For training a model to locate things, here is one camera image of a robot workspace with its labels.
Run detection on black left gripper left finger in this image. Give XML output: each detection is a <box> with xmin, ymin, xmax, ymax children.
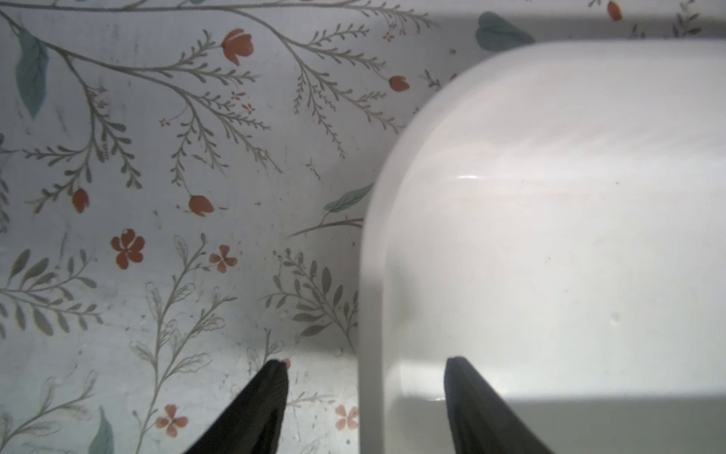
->
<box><xmin>186</xmin><ymin>359</ymin><xmax>289</xmax><ymax>454</ymax></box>

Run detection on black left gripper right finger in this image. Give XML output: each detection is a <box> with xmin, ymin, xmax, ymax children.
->
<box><xmin>444</xmin><ymin>357</ymin><xmax>552</xmax><ymax>454</ymax></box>

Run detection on white plastic storage box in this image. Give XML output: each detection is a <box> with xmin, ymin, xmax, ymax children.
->
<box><xmin>357</xmin><ymin>39</ymin><xmax>725</xmax><ymax>453</ymax></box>

